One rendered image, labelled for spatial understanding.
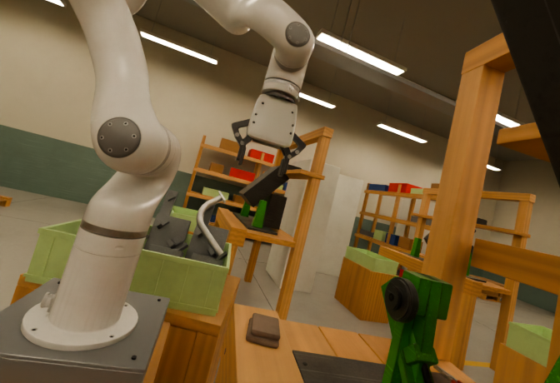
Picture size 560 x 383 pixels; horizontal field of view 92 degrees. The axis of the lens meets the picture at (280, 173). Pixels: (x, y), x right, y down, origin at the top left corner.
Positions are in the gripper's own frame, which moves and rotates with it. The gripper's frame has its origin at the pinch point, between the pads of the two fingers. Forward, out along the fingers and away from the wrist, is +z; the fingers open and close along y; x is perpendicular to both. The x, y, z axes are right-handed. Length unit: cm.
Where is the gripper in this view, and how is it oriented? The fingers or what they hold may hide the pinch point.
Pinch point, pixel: (261, 166)
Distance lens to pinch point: 59.1
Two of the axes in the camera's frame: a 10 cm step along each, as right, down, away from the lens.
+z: -2.5, 9.6, -0.8
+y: -9.5, -2.6, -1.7
